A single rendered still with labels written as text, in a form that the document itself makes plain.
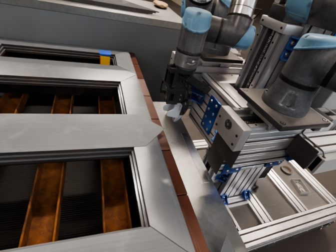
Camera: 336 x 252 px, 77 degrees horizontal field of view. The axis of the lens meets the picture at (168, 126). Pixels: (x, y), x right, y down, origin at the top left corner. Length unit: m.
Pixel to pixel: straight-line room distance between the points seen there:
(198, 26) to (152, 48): 0.93
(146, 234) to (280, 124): 0.47
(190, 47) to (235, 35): 0.16
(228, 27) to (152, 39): 0.85
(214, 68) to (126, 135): 0.60
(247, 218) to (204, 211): 0.72
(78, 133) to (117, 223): 0.31
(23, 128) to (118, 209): 0.39
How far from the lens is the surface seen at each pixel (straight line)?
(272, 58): 0.95
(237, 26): 0.72
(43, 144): 0.73
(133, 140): 0.72
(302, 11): 0.49
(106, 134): 0.74
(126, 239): 0.53
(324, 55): 0.73
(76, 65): 1.18
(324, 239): 2.09
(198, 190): 0.86
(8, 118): 0.85
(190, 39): 0.61
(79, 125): 0.78
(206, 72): 1.11
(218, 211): 0.84
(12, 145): 0.74
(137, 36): 1.47
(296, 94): 0.75
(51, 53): 1.38
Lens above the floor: 1.34
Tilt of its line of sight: 37 degrees down
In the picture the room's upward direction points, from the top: 14 degrees clockwise
